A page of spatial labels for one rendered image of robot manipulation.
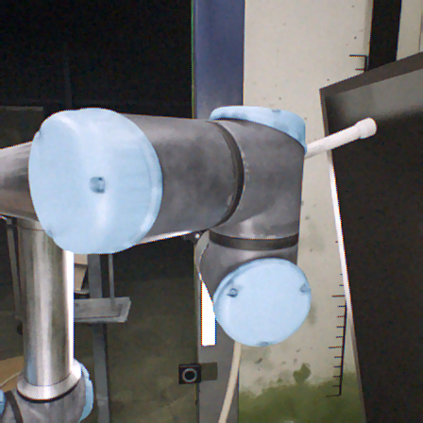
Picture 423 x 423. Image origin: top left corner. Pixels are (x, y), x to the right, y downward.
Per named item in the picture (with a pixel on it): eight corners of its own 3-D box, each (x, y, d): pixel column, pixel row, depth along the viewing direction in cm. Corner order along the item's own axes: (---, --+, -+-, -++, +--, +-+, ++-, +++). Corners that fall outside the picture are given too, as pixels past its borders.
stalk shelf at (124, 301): (130, 299, 170) (130, 296, 169) (124, 322, 148) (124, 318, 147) (62, 302, 166) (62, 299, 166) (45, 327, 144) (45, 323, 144)
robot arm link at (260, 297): (323, 252, 31) (315, 355, 33) (273, 221, 43) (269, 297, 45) (218, 257, 29) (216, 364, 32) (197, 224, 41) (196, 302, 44)
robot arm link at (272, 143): (249, 99, 25) (244, 263, 28) (329, 110, 33) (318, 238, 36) (169, 107, 32) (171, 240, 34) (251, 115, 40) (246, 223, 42)
